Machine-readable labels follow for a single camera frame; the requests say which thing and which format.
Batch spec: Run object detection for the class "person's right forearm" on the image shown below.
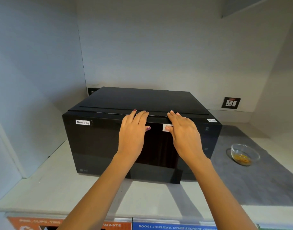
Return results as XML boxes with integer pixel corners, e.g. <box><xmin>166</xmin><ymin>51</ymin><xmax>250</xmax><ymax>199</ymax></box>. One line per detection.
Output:
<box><xmin>188</xmin><ymin>157</ymin><xmax>258</xmax><ymax>230</ymax></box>

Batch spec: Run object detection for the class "person's left forearm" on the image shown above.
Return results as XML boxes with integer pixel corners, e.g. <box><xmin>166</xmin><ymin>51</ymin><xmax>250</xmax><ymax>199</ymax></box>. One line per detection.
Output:
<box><xmin>57</xmin><ymin>152</ymin><xmax>138</xmax><ymax>230</ymax></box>

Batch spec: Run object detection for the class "black wall socket with switch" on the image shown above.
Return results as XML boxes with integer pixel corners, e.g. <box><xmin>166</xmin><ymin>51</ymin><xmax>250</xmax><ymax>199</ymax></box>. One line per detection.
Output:
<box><xmin>222</xmin><ymin>97</ymin><xmax>241</xmax><ymax>109</ymax></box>

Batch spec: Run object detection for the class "clear glass bowl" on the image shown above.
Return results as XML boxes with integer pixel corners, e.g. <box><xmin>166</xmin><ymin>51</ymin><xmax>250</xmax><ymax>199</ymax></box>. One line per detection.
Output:
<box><xmin>231</xmin><ymin>144</ymin><xmax>261</xmax><ymax>166</ymax></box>

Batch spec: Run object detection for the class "black microwave oven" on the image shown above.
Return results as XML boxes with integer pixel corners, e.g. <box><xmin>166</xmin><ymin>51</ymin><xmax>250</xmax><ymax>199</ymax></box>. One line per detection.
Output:
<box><xmin>62</xmin><ymin>87</ymin><xmax>223</xmax><ymax>184</ymax></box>

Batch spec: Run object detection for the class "orange bin sign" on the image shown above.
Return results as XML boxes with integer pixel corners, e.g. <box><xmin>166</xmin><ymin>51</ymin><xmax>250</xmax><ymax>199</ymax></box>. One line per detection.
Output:
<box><xmin>6</xmin><ymin>216</ymin><xmax>133</xmax><ymax>230</ymax></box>

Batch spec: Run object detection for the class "person's left hand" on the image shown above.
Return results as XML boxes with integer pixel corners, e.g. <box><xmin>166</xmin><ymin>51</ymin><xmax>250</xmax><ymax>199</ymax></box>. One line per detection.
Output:
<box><xmin>117</xmin><ymin>109</ymin><xmax>152</xmax><ymax>157</ymax></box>

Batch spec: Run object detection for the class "blue bin sign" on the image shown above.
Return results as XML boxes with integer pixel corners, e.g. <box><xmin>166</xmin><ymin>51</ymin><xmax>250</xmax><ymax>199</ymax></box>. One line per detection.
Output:
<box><xmin>132</xmin><ymin>218</ymin><xmax>219</xmax><ymax>230</ymax></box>

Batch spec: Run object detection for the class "orange food residue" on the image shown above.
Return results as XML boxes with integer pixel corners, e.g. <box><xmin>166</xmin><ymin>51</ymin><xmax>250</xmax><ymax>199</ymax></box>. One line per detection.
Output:
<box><xmin>235</xmin><ymin>154</ymin><xmax>252</xmax><ymax>165</ymax></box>

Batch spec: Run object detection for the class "grey mat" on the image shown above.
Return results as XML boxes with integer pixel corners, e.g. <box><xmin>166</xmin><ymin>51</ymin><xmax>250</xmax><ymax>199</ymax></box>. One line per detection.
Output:
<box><xmin>210</xmin><ymin>125</ymin><xmax>293</xmax><ymax>207</ymax></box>

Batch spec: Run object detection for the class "person's right hand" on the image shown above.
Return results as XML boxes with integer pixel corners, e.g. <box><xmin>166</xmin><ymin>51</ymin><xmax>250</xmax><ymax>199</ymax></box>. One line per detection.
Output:
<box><xmin>165</xmin><ymin>110</ymin><xmax>207</xmax><ymax>164</ymax></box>

